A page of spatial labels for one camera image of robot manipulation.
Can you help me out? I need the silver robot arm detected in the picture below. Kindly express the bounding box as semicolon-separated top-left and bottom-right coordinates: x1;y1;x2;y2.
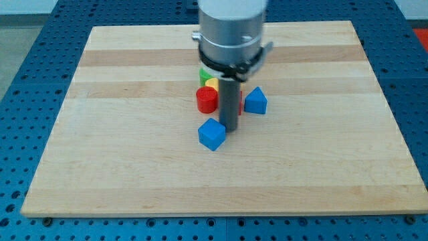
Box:
191;0;274;82

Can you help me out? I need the blue cube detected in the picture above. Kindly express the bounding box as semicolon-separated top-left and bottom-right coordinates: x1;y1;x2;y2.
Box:
198;118;226;151

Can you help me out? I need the red cylinder block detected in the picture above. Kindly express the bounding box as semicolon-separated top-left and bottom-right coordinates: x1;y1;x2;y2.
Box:
196;86;218;114

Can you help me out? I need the red block behind rod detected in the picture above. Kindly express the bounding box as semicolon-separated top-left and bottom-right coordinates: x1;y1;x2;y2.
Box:
238;90;243;116

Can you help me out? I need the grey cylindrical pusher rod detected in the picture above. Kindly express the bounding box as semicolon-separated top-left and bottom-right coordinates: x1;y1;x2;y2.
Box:
219;79;240;132

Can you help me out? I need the yellow block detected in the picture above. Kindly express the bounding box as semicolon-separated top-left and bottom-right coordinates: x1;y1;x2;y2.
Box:
205;78;219;91

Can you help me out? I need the blue triangular prism block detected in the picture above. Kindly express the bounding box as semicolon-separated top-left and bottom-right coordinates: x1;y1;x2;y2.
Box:
244;86;268;114

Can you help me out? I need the green block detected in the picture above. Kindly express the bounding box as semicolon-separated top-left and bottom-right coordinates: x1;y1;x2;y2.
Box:
199;68;213;86

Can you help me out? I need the wooden board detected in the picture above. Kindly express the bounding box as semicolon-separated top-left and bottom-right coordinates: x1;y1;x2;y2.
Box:
21;21;427;218

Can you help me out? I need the blue perforated table plate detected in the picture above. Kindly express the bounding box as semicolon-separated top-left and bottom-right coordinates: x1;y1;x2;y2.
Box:
1;0;427;240

